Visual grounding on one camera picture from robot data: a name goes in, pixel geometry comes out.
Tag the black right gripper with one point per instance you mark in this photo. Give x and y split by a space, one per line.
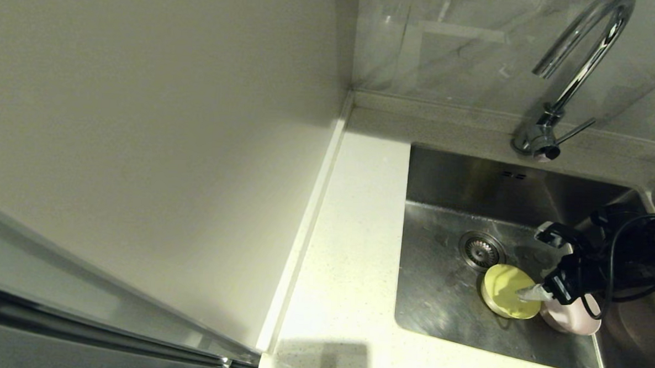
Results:
600 262

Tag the yellow bowl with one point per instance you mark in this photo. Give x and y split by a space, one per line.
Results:
505 291

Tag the pink bowl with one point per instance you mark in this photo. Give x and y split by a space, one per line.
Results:
573 319

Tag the chrome gooseneck faucet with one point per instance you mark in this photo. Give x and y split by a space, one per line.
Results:
578 79

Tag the stainless steel sink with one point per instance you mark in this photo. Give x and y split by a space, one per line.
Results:
438 316

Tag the round metal drain strainer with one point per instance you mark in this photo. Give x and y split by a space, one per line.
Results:
480 250

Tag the white tall cabinet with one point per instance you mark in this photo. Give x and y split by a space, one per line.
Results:
142 115

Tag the grey appliance door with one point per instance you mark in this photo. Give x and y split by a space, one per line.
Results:
49 349

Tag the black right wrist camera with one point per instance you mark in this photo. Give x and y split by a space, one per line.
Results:
613 218

